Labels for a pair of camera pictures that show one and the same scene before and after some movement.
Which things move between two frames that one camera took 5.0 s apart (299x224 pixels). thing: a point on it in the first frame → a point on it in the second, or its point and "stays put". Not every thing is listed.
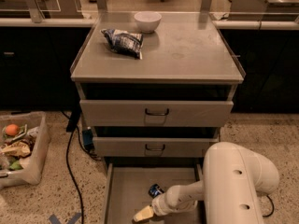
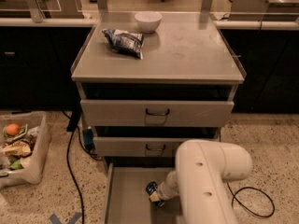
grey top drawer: (155, 113) stays put
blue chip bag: (124, 42) stays put
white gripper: (158, 206) → (162, 191)
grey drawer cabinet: (160, 113) stays put
